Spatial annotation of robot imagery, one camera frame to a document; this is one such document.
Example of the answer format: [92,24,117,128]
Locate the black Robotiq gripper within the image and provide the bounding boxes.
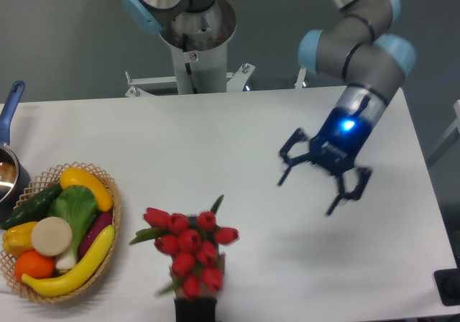
[277,107,372,216]

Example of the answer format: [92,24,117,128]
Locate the red tulip bouquet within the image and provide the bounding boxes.
[129,195,239,295]

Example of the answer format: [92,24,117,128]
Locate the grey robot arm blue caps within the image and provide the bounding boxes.
[122,0,417,203]

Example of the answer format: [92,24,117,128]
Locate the dark grey ribbed vase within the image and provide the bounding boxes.
[188,215,225,274]

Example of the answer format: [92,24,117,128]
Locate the hand in black sleeve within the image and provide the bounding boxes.
[170,254,225,301]

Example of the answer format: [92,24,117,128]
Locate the black device at table edge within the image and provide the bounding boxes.
[433,268,459,306]

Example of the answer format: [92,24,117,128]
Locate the purple eggplant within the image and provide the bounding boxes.
[78,211,113,259]

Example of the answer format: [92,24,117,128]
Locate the green bok choy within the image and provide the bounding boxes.
[48,185,97,273]

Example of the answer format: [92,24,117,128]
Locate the yellow squash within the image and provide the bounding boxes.
[59,167,114,212]

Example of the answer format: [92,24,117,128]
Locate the woven wicker basket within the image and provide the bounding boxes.
[1,162,121,303]

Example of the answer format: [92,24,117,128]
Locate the yellow banana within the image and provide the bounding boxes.
[22,225,115,298]

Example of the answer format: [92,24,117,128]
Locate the beige round disc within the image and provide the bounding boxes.
[31,216,73,257]

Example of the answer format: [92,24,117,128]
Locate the green cucumber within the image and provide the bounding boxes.
[1,183,63,230]

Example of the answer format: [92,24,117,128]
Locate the orange fruit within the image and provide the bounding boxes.
[14,250,55,282]

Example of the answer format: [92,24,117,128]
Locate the yellow bell pepper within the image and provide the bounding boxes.
[2,221,38,257]

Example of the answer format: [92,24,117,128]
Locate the white frame at right edge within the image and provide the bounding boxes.
[425,100,459,169]

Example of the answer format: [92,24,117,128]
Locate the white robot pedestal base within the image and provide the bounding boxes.
[124,0,310,98]

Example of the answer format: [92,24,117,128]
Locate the blue handled saucepan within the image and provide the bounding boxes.
[1,80,30,223]

